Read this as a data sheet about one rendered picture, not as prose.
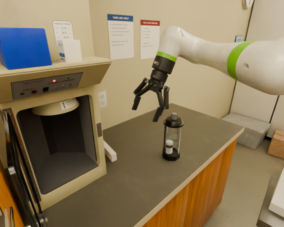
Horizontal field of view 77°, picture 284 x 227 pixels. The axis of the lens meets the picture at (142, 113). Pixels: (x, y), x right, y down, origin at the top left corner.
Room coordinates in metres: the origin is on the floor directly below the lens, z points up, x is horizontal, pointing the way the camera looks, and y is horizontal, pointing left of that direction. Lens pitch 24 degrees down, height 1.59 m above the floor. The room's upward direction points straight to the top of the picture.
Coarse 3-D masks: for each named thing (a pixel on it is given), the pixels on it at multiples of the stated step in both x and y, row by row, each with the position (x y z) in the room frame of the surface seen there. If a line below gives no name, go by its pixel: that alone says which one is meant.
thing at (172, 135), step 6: (174, 126) 0.79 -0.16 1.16; (168, 132) 0.80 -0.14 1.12; (174, 132) 0.79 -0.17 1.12; (180, 132) 0.81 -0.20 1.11; (168, 138) 0.80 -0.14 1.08; (174, 138) 0.79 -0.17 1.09; (180, 138) 0.82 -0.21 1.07; (168, 144) 0.80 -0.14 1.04; (174, 144) 0.79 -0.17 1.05; (168, 150) 0.80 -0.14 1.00; (174, 150) 0.79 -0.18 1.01
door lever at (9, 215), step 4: (8, 208) 0.29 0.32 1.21; (12, 208) 0.30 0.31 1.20; (8, 212) 0.28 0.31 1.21; (12, 212) 0.29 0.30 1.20; (8, 216) 0.27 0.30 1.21; (12, 216) 0.27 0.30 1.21; (8, 220) 0.26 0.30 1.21; (12, 220) 0.26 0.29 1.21; (8, 224) 0.25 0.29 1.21; (12, 224) 0.25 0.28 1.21
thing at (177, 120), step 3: (174, 114) 0.83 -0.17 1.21; (168, 117) 0.86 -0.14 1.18; (171, 117) 0.84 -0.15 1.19; (174, 117) 0.83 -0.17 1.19; (177, 117) 0.86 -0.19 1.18; (165, 120) 0.84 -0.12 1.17; (168, 120) 0.82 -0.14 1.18; (171, 120) 0.82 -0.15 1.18; (174, 120) 0.82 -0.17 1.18; (177, 120) 0.82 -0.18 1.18; (180, 120) 0.82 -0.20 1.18; (168, 123) 0.81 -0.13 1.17; (171, 123) 0.80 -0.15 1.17; (174, 123) 0.80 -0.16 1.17; (177, 123) 0.80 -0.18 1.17; (180, 123) 0.81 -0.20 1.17
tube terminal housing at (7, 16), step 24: (0, 0) 0.53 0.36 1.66; (24, 0) 0.56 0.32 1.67; (48, 0) 0.61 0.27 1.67; (72, 0) 0.66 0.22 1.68; (0, 24) 0.52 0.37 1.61; (24, 24) 0.55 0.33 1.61; (48, 24) 0.60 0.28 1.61; (72, 24) 0.65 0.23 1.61; (48, 96) 0.57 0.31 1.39; (72, 96) 0.62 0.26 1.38; (96, 96) 0.69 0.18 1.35; (96, 120) 0.68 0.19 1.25; (24, 144) 0.50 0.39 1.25; (96, 144) 0.70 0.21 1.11; (96, 168) 0.66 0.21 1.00; (72, 192) 0.57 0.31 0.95
